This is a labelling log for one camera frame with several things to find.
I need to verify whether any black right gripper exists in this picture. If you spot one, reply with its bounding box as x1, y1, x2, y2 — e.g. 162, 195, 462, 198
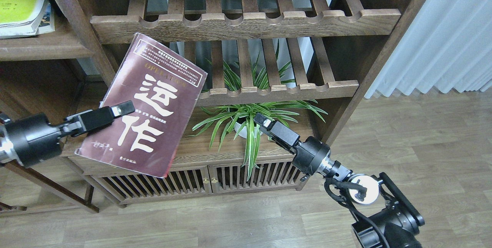
254, 113, 331, 176

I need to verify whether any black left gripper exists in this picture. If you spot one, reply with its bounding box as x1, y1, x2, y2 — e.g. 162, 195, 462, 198
4, 101, 135, 168

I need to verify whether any dark red book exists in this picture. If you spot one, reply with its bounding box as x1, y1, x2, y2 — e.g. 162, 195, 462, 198
76, 33, 207, 178

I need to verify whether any small white landscape-cover book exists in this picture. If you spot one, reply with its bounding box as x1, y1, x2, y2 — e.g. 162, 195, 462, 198
36, 3, 55, 35

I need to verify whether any yellow-green cover book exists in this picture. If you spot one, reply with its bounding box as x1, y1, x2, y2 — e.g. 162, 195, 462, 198
0, 0, 48, 38

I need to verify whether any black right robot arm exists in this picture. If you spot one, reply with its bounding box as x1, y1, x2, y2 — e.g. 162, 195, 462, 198
254, 113, 425, 248

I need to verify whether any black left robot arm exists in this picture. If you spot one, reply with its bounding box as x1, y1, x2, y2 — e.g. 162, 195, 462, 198
0, 101, 135, 168

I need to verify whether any green spider plant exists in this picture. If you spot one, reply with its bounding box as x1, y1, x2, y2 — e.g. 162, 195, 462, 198
188, 54, 327, 180

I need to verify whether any white plant pot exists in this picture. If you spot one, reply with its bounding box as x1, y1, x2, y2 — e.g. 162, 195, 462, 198
234, 120, 264, 139

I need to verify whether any dark wooden bookshelf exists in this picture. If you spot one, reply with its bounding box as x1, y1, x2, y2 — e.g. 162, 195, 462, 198
0, 0, 446, 216

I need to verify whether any white curtain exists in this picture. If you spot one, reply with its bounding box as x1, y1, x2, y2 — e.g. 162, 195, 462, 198
364, 0, 492, 98

